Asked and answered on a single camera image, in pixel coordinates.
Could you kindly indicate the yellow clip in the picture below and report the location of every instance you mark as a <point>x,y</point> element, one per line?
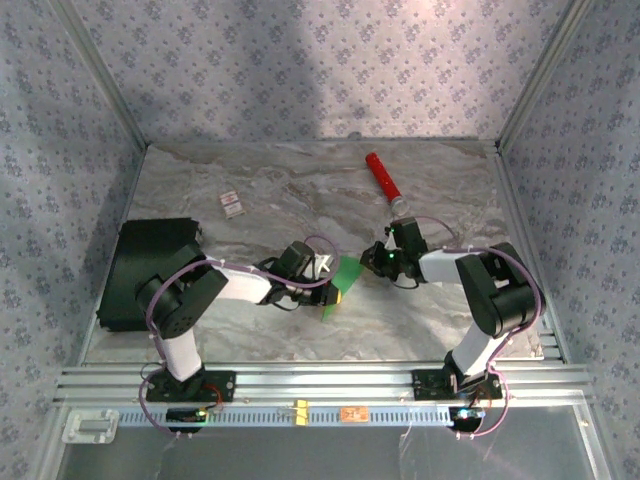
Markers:
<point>301,412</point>

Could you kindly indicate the black left controller board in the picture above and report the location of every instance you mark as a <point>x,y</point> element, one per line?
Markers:
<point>182,415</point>

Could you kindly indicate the white plastic bracket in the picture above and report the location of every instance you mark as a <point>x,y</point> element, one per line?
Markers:
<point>90,426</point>

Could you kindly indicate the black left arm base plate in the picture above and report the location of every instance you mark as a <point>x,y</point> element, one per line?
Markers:
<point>222,387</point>

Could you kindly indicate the small white red card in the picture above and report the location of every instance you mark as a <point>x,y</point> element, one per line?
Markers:
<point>232,206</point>

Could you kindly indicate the black controller board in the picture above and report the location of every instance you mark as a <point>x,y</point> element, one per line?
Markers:
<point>182,415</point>
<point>465,416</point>

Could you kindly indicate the green cloth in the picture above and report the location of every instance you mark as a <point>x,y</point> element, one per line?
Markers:
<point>350,272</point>

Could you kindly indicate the black right controller board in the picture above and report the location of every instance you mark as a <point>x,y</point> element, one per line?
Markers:
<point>465,416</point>

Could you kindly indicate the aluminium frame post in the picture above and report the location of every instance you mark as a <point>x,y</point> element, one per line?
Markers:
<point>541,75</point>

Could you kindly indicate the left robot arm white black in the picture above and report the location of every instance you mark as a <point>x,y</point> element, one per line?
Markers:
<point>245,285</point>

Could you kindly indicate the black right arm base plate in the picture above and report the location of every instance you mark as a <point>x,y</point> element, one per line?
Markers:
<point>425,385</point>

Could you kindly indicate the aluminium table side rail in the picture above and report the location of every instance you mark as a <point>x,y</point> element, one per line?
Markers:
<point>128,200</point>
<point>515,200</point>

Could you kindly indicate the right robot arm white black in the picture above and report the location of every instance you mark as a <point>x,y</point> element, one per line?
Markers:
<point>440,265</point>

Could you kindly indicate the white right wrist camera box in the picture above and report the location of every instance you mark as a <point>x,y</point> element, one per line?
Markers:
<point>391,245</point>

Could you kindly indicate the aluminium mounting rail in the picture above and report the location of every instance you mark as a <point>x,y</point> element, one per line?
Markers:
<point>325,382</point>

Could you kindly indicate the orange label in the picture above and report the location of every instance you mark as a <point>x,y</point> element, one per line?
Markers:
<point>355,414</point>

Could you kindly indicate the clear acrylic panel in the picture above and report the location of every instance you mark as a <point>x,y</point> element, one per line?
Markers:
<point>300,455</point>

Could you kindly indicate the black case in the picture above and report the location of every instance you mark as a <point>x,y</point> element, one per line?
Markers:
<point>125,260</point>

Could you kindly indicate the red tube with silver cap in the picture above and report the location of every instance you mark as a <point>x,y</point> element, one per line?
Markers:
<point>382,175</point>

